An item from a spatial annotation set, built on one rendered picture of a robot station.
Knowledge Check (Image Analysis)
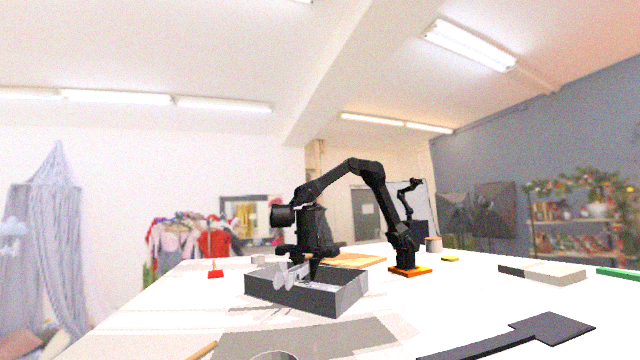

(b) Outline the yellow round disc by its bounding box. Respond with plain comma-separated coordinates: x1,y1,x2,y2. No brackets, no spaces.
441,255,459,262

